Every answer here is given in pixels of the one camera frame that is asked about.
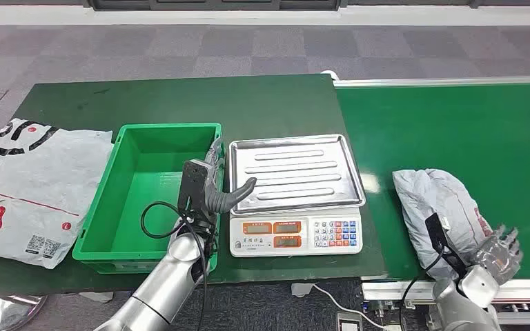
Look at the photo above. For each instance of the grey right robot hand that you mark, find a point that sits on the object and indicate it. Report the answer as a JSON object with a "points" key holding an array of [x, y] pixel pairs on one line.
{"points": [[500, 258]]}

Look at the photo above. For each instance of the small grey parcel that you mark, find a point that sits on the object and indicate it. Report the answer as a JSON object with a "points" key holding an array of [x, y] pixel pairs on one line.
{"points": [[438, 192]]}

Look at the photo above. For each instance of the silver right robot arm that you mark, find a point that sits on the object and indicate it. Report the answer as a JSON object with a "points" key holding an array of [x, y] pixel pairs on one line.
{"points": [[457, 306]]}

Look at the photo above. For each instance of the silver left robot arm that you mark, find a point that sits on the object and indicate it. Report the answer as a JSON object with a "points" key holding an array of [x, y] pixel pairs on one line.
{"points": [[169, 278]]}

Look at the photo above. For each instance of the green conveyor belt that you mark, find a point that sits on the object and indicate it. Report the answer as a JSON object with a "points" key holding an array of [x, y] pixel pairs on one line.
{"points": [[452, 128]]}

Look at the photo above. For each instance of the white table foot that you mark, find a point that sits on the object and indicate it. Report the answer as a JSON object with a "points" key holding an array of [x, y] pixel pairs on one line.
{"points": [[96, 297], [301, 290]]}

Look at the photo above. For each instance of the white scale with steel pan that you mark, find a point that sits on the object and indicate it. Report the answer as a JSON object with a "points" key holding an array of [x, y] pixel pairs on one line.
{"points": [[292, 173]]}

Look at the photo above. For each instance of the green plastic bin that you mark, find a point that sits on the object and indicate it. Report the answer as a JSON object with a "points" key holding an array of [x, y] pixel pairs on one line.
{"points": [[141, 182]]}

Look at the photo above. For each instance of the large flat printed mailer bag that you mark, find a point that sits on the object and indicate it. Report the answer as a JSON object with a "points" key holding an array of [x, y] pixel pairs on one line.
{"points": [[32, 173]]}

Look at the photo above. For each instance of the chrome stool base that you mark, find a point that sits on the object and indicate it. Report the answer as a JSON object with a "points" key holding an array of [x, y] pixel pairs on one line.
{"points": [[0, 313]]}

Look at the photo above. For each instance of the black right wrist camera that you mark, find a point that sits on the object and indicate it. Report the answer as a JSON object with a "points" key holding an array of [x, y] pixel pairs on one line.
{"points": [[436, 233]]}

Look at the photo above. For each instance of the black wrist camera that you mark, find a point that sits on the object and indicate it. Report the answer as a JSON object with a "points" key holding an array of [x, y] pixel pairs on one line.
{"points": [[436, 233], [192, 182]]}

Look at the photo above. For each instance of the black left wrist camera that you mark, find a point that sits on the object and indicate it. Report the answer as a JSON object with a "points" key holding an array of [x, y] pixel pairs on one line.
{"points": [[192, 182]]}

